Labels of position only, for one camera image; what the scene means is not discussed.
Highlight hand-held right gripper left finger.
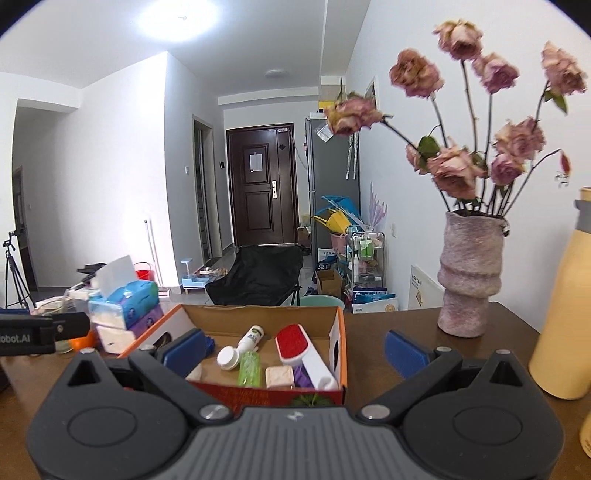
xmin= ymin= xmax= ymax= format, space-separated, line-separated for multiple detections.
xmin=67 ymin=329 xmax=234 ymax=426

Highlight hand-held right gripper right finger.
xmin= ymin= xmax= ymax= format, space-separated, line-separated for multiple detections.
xmin=358 ymin=329 xmax=525 ymax=426

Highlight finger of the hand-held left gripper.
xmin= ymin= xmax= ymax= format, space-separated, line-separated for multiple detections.
xmin=51 ymin=311 xmax=91 ymax=341

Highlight white tube bottle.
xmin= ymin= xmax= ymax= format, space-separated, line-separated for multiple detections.
xmin=217 ymin=325 xmax=265 ymax=371

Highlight green translucent bottle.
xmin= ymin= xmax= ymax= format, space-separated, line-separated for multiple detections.
xmin=237 ymin=351 xmax=262 ymax=387

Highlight orange-edged cardboard box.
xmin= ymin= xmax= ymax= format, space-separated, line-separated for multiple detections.
xmin=117 ymin=304 xmax=348 ymax=408

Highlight red and white lint brush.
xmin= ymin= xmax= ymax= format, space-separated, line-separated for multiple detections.
xmin=274 ymin=324 xmax=340 ymax=391

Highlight purple tissue pack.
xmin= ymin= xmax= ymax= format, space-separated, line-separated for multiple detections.
xmin=96 ymin=305 xmax=164 ymax=355

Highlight white and yellow litter bag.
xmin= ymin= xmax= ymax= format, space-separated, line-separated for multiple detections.
xmin=353 ymin=298 xmax=399 ymax=315

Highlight blue tissue pack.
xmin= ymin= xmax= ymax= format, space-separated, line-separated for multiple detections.
xmin=88 ymin=255 xmax=160 ymax=330

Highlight black tripod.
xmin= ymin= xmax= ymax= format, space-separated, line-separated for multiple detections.
xmin=2 ymin=229 xmax=35 ymax=310

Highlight white leaning board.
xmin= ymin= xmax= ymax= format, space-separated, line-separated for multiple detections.
xmin=409 ymin=264 xmax=446 ymax=311

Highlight blue litter bag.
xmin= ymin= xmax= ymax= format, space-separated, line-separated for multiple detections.
xmin=352 ymin=287 xmax=389 ymax=303

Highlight blue and white pet feeder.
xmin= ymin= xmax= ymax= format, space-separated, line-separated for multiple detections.
xmin=181 ymin=258 xmax=213 ymax=294

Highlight green plastic basin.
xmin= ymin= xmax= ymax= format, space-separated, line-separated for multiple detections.
xmin=300 ymin=294 xmax=345 ymax=309

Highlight pink textured vase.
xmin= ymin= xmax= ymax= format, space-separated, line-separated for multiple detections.
xmin=437 ymin=210 xmax=509 ymax=337

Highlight white mop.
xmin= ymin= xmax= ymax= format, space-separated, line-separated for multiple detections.
xmin=144 ymin=219 xmax=171 ymax=296

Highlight metal rack cart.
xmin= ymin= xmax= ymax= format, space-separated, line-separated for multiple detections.
xmin=346 ymin=232 xmax=386 ymax=289

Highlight small open cardboard box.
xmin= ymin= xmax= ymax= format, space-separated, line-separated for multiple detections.
xmin=316 ymin=269 xmax=343 ymax=296

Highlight black folding chair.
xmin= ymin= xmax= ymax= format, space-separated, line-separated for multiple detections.
xmin=205 ymin=244 xmax=304 ymax=308

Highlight purple fairy wings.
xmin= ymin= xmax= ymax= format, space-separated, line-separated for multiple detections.
xmin=368 ymin=182 xmax=389 ymax=232

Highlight yellow watering can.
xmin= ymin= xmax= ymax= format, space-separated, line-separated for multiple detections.
xmin=314 ymin=209 xmax=349 ymax=234

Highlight blue plastic dustpan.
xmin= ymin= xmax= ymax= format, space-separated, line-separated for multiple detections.
xmin=322 ymin=195 xmax=361 ymax=227

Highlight yellow thermos bottle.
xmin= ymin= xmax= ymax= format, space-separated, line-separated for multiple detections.
xmin=529 ymin=187 xmax=591 ymax=400

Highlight dark brown entrance door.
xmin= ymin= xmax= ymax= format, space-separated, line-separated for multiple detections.
xmin=226 ymin=123 xmax=297 ymax=247

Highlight bunch of dried pink roses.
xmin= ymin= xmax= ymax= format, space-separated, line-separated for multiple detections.
xmin=323 ymin=19 xmax=589 ymax=217

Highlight grey refrigerator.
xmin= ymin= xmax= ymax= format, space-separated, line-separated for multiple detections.
xmin=305 ymin=115 xmax=361 ymax=259

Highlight folded clear umbrella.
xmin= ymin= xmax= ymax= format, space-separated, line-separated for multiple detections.
xmin=345 ymin=134 xmax=360 ymax=181

